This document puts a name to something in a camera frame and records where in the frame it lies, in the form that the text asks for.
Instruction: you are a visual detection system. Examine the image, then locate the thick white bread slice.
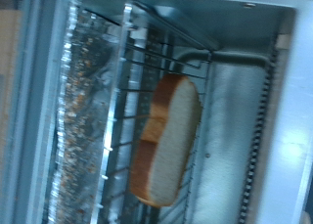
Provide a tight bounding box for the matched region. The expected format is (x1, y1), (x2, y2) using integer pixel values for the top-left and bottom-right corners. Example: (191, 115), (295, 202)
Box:
(128, 73), (202, 208)

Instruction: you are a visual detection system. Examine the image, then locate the silver toaster oven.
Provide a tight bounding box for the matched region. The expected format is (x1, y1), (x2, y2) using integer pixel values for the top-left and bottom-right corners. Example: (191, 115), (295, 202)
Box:
(19, 0), (313, 224)

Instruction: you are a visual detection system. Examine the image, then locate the wire oven rack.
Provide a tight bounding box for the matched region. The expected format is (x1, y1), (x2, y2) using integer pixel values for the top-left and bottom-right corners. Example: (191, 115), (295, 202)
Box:
(97, 2), (214, 224)

